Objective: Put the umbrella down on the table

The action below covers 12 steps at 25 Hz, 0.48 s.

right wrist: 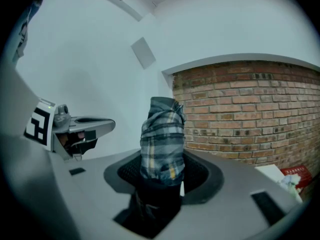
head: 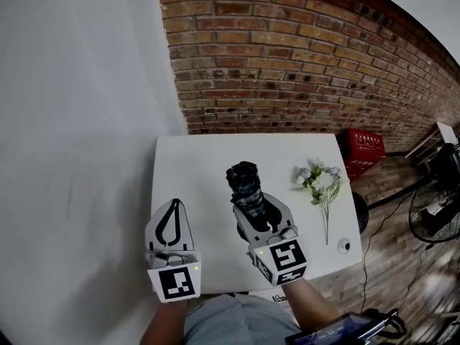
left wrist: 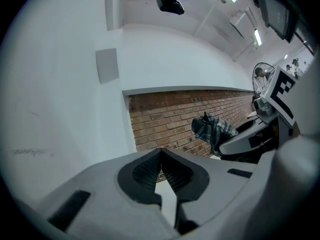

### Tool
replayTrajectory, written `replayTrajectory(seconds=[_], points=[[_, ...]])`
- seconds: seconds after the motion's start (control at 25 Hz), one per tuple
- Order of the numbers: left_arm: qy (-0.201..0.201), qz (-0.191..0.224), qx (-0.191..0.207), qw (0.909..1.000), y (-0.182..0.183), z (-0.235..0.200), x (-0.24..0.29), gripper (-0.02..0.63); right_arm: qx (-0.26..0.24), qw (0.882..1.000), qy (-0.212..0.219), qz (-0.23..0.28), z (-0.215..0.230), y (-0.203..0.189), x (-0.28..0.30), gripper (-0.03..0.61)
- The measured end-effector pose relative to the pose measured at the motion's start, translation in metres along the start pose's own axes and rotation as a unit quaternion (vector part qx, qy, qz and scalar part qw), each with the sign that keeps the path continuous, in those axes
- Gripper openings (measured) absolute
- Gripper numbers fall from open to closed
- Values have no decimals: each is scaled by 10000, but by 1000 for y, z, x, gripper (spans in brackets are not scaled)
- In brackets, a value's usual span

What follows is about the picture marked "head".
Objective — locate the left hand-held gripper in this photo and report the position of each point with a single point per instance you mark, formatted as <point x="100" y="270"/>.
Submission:
<point x="192" y="261"/>

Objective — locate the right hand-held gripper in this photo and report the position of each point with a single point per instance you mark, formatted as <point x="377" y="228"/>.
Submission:
<point x="284" y="259"/>

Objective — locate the dark plaid umbrella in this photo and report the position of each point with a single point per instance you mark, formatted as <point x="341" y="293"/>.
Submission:
<point x="248" y="189"/>

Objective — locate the person's right forearm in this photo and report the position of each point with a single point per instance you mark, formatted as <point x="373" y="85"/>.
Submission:
<point x="311" y="304"/>

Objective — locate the person's left forearm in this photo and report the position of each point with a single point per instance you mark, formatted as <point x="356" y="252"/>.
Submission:
<point x="163" y="323"/>

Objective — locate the artificial white flower bouquet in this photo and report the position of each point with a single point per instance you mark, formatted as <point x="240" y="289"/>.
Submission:
<point x="321" y="182"/>

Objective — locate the white table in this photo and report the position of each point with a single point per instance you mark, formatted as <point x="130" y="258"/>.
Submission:
<point x="201" y="164"/>

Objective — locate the small round white cap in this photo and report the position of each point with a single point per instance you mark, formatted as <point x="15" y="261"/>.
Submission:
<point x="344" y="246"/>

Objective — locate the person's light blue shirt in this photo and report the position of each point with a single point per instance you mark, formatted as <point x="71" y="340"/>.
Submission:
<point x="240" y="323"/>

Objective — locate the red plastic box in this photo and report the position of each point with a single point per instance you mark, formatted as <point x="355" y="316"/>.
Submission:
<point x="363" y="156"/>

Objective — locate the black tablet device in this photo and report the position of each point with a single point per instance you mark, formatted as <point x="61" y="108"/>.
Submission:
<point x="334" y="332"/>

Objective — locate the black pedestal fan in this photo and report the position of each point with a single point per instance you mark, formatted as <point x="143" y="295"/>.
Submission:
<point x="359" y="210"/>

